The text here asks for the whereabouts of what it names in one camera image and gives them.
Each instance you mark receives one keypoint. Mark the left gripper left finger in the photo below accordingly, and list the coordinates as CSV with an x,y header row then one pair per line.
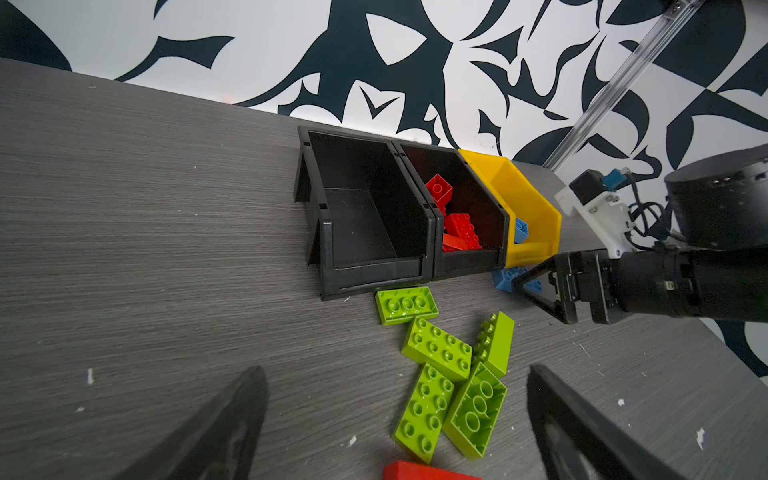
x,y
218,442

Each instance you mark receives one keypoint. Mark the left black bin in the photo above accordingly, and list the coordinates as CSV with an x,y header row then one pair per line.
x,y
370,228

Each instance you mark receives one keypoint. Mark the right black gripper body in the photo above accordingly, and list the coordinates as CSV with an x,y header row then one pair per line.
x,y
585,276

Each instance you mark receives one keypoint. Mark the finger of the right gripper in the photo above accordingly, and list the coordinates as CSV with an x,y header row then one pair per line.
x,y
545,267
563,309

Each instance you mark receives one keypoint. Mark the red lego cluster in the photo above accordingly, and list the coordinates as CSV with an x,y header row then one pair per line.
x,y
460,225

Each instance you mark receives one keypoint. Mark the yellow bin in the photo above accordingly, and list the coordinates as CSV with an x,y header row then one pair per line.
x,y
519,198

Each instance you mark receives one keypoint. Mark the green lego long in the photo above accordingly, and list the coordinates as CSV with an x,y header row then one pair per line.
x,y
419,427

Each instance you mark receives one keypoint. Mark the blue lego small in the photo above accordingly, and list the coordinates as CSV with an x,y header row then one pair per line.
x,y
503,279

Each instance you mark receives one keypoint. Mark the red lego small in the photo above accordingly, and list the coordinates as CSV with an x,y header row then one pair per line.
x,y
402,470

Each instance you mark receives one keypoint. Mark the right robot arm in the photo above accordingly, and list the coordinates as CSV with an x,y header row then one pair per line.
x,y
703,255

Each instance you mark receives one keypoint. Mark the red lego 2x4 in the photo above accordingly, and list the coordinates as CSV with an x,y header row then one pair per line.
x,y
441,191

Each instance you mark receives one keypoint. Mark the red arch lego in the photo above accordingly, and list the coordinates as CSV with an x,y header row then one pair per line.
x,y
452,243

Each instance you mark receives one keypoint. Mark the green lego flat top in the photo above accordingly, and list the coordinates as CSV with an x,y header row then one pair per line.
x,y
401,306

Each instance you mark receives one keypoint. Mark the black bin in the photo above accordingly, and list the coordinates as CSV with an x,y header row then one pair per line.
x,y
370,228
469,195

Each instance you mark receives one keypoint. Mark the green lego 2x4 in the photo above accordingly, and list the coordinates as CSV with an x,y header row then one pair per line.
x,y
427,343

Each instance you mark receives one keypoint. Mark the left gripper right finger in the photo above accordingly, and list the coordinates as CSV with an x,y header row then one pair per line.
x,y
576,441

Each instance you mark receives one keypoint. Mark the middle black bin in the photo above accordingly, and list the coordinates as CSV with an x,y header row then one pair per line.
x,y
469,195

